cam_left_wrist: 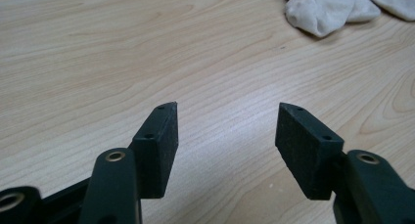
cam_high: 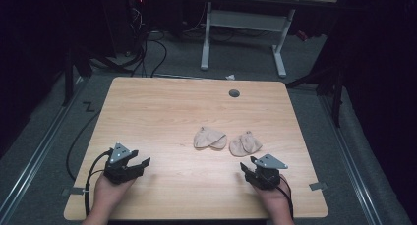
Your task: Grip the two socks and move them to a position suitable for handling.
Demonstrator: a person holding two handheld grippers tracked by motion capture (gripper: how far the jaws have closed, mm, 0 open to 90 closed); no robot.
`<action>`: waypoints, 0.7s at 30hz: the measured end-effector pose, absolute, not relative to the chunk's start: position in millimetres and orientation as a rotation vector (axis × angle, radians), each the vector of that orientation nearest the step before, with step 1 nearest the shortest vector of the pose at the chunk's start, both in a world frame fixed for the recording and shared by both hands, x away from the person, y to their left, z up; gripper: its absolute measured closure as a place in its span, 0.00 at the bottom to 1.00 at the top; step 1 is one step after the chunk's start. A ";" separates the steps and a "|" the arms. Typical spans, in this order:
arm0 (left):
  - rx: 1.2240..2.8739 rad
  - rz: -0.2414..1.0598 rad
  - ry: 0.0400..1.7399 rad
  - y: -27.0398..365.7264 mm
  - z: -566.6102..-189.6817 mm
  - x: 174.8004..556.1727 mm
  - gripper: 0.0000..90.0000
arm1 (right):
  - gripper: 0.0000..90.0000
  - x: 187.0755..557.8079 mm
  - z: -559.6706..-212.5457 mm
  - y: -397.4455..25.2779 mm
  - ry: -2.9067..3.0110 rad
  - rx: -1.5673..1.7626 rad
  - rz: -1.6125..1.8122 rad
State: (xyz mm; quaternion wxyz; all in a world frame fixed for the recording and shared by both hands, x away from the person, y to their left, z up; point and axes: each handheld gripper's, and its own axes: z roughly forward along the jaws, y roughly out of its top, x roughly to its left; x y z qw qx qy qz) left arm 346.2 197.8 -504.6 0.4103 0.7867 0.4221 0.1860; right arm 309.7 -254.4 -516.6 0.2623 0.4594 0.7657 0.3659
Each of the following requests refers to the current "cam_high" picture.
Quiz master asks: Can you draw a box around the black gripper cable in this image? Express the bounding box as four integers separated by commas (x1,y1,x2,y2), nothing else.
278,175,295,221
84,148,114,217

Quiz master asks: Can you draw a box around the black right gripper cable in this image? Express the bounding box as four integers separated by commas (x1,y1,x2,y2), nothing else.
278,175,295,221

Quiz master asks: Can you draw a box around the person's left hand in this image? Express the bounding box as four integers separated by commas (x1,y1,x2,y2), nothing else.
92,173,136,214

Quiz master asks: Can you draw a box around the grey metal table bracket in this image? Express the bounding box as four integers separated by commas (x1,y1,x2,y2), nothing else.
308,181,328,192
61,186,87,197

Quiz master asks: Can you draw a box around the bundle of black cables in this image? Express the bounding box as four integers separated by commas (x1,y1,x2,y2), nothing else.
126,2,169,79

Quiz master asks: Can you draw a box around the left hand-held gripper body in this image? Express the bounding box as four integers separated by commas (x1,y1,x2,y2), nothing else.
103,141,145,186

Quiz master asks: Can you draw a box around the black metal stand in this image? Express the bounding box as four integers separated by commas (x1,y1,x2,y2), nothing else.
60,44,132,107
284,51,347,129

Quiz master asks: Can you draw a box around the person's right hand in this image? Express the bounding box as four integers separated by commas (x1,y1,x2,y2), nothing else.
253,173,293,217

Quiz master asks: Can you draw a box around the white desk with metal legs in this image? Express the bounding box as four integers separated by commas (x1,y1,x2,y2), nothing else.
199,0,339,80

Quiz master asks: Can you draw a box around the small red object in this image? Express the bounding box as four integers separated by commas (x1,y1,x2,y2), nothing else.
295,29,310,42

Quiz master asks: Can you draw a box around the beige sock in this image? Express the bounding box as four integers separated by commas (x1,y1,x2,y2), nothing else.
193,126,228,150
228,130,264,158

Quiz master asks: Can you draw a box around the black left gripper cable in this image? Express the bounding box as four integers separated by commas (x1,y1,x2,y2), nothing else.
84,148,114,217

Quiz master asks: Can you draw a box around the metal floor rail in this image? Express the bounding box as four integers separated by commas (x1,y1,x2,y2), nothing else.
318,92,385,225
0,76,89,221

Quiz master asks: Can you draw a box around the black floor cable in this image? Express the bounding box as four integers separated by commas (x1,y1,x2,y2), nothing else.
66,109,102,182

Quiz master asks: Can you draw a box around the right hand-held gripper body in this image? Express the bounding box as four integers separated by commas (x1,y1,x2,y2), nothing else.
244,153,289,191

